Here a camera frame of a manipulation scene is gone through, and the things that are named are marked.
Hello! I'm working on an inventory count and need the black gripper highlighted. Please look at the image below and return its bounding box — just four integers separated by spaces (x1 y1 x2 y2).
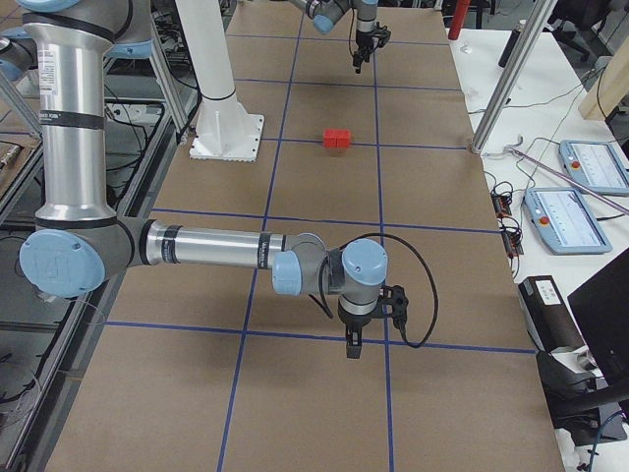
352 29 377 74
337 304 383 360

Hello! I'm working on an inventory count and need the red block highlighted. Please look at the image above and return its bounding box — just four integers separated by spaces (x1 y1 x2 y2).
322 128 338 148
335 129 352 148

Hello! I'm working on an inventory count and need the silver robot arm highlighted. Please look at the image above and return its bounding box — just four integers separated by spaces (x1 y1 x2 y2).
289 0 391 74
20 1 387 359

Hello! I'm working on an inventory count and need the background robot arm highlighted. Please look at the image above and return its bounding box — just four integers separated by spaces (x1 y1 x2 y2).
1 27 38 83

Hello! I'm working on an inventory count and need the red cylinder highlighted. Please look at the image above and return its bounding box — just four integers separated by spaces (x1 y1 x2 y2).
448 0 471 40

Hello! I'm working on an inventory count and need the black box with label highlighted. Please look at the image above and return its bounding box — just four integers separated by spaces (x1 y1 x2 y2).
518 275 585 353

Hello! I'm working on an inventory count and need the small electronics board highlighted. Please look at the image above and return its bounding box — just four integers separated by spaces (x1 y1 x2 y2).
490 181 524 259

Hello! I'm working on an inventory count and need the black office chair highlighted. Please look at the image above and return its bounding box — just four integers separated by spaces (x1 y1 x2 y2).
548 0 610 62

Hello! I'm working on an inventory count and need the lower teach pendant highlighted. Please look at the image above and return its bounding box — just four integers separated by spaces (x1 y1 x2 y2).
524 187 612 256

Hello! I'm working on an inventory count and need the teach pendant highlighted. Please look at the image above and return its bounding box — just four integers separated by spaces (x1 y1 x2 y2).
559 140 628 197
524 187 612 256

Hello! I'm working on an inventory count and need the black monitor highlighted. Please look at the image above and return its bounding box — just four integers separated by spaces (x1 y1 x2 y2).
568 250 628 384

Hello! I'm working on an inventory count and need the wooden board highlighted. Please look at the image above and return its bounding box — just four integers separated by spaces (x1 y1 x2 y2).
579 0 629 120

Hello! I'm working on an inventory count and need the upper teach pendant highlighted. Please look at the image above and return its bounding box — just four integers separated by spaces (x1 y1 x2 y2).
559 140 628 197

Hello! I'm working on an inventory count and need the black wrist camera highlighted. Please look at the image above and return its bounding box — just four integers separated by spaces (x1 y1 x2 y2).
372 22 391 48
380 285 409 332

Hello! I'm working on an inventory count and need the black camera cable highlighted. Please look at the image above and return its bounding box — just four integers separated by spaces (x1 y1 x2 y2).
314 232 440 349

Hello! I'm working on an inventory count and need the aluminium frame post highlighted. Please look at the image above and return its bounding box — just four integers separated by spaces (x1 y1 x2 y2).
471 0 557 154

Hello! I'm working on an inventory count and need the white pedestal column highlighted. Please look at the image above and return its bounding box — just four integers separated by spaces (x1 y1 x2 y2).
176 0 264 162

